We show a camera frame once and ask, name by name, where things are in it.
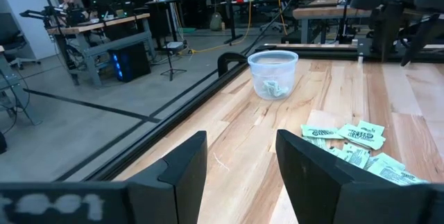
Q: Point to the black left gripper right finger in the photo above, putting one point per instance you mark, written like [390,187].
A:
[305,175]

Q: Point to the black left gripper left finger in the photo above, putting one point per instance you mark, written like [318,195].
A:
[184,172]

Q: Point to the green stevia packet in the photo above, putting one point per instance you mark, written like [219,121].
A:
[282,92]
[374,127]
[334,152]
[360,137]
[319,132]
[270,87]
[317,143]
[356,156]
[392,171]

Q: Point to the black background robot arm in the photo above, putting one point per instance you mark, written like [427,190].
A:
[74,16]

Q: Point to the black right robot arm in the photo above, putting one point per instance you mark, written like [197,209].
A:
[385,26]

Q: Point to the black floor stand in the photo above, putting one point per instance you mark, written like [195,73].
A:
[170,61]

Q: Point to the translucent plastic bin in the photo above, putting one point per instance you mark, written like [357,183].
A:
[274,68]

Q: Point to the black table clamp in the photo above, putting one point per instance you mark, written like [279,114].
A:
[225,59]

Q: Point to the computer tower blue lights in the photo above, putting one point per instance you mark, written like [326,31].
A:
[135,61]

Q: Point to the green bag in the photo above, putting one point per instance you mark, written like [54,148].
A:
[215,22]

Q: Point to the black standing desk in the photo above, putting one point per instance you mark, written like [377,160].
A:
[163,12]

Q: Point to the wooden background table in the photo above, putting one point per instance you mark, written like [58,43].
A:
[322,12]

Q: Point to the wooden desk grey frame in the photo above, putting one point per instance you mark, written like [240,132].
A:
[97,26]

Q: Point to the black diagonal frame strut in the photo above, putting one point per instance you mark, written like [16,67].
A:
[419,40]

